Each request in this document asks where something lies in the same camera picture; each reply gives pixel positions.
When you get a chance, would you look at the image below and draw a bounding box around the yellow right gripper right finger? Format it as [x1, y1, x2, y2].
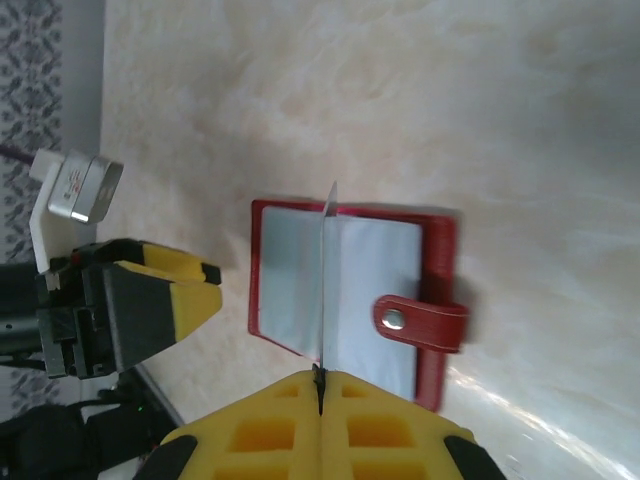
[319, 369, 506, 480]

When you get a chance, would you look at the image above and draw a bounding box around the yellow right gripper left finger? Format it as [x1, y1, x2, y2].
[137, 369, 324, 480]

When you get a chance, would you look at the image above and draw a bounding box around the silver credit card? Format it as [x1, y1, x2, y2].
[315, 179, 341, 374]

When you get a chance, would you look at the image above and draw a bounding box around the red leather card holder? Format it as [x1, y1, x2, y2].
[247, 198, 471, 415]

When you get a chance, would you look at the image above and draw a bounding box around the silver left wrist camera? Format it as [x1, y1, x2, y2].
[28, 148, 125, 292]

